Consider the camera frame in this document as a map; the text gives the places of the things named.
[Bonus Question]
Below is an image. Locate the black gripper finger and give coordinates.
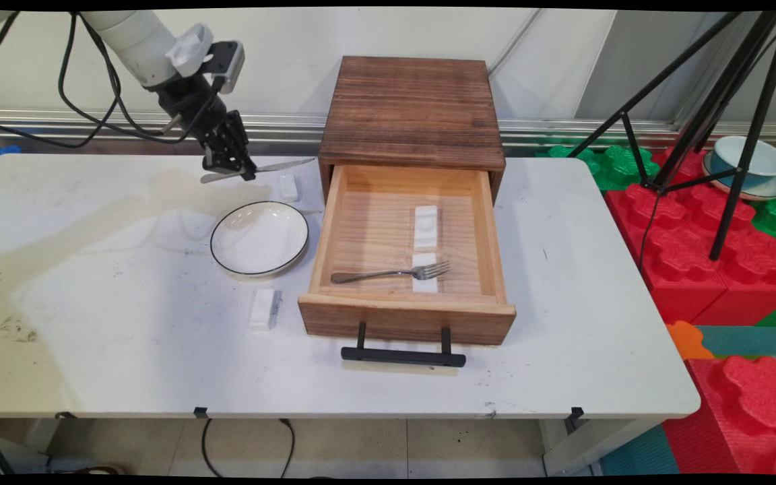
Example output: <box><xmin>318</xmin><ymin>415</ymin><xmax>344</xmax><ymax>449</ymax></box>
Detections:
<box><xmin>201</xmin><ymin>131</ymin><xmax>234</xmax><ymax>170</ymax></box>
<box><xmin>225</xmin><ymin>110</ymin><xmax>258</xmax><ymax>182</ymax></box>

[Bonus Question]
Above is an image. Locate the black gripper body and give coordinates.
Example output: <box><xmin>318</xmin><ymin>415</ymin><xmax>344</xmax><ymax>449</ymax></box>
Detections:
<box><xmin>156</xmin><ymin>74</ymin><xmax>230</xmax><ymax>141</ymax></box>

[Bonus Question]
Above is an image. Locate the silver metal knife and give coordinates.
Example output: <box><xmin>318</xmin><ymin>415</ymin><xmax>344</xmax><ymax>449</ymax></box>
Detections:
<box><xmin>200</xmin><ymin>157</ymin><xmax>317</xmax><ymax>185</ymax></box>

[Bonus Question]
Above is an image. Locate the silver metal fork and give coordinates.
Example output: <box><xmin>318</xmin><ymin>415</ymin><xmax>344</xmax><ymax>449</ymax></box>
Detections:
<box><xmin>331</xmin><ymin>261</ymin><xmax>451</xmax><ymax>284</ymax></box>

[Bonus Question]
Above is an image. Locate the white plate with black rim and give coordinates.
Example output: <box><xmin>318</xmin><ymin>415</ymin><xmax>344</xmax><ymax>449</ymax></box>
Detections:
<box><xmin>209</xmin><ymin>201</ymin><xmax>310</xmax><ymax>278</ymax></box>

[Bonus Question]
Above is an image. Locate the light wooden drawer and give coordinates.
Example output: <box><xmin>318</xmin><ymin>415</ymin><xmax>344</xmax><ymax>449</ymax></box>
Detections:
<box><xmin>297</xmin><ymin>164</ymin><xmax>517</xmax><ymax>346</ymax></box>

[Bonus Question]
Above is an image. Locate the dark brown wooden cabinet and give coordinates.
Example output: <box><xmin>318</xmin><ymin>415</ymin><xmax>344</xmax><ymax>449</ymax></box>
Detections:
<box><xmin>318</xmin><ymin>56</ymin><xmax>507</xmax><ymax>203</ymax></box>

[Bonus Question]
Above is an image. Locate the large red foam block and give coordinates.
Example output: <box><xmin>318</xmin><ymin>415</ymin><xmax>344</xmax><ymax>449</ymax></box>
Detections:
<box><xmin>604</xmin><ymin>145</ymin><xmax>776</xmax><ymax>326</ymax></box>

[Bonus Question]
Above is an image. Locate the white table leg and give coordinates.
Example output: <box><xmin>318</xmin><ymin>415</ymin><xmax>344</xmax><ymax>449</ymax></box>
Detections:
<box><xmin>540</xmin><ymin>418</ymin><xmax>659</xmax><ymax>476</ymax></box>

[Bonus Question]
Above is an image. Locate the orange foam piece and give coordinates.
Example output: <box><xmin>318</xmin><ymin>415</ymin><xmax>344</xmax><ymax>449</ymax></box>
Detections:
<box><xmin>666</xmin><ymin>321</ymin><xmax>715</xmax><ymax>361</ymax></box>

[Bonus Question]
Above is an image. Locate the black tripod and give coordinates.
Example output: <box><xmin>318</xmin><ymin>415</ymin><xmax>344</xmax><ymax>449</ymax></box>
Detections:
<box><xmin>567</xmin><ymin>10</ymin><xmax>776</xmax><ymax>262</ymax></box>

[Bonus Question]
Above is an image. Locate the light blue bowl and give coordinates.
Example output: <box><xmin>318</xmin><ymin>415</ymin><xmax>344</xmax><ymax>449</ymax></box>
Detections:
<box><xmin>710</xmin><ymin>135</ymin><xmax>776</xmax><ymax>189</ymax></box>

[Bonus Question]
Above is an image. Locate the teal foam mat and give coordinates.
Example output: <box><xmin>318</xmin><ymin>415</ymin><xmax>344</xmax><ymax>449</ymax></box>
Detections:
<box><xmin>694</xmin><ymin>325</ymin><xmax>776</xmax><ymax>358</ymax></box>

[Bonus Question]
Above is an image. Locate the black camera cable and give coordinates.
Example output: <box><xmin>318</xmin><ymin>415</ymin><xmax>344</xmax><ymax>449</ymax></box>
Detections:
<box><xmin>58</xmin><ymin>10</ymin><xmax>227</xmax><ymax>146</ymax></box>

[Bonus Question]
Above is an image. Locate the white ribbed camera mount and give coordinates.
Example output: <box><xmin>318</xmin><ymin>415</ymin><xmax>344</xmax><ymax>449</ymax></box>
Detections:
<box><xmin>165</xmin><ymin>24</ymin><xmax>214</xmax><ymax>79</ymax></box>

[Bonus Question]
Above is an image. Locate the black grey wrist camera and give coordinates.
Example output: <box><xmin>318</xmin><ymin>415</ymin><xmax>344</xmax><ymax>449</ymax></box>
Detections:
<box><xmin>207</xmin><ymin>40</ymin><xmax>247</xmax><ymax>96</ymax></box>

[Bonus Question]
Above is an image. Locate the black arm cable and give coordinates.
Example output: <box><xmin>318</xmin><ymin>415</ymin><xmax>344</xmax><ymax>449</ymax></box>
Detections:
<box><xmin>0</xmin><ymin>10</ymin><xmax>123</xmax><ymax>150</ymax></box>

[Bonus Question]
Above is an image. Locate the black drawer handle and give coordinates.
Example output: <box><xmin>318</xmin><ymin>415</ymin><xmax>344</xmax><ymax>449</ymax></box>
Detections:
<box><xmin>340</xmin><ymin>322</ymin><xmax>467</xmax><ymax>368</ymax></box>

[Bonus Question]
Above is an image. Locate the black cable under table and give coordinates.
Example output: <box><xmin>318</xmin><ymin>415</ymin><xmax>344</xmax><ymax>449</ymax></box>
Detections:
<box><xmin>201</xmin><ymin>418</ymin><xmax>296</xmax><ymax>479</ymax></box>

